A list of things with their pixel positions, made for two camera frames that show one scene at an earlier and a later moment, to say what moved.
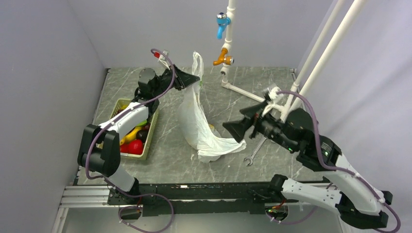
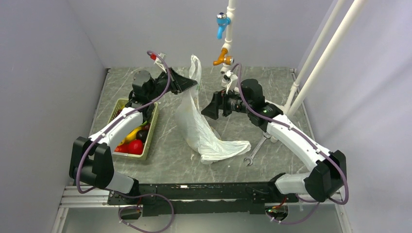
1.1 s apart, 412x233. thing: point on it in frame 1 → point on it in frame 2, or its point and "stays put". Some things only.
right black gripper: [237, 127] → [219, 98]
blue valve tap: [223, 20] stays put
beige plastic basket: [120, 103] stays put
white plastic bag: [199, 133] stays put
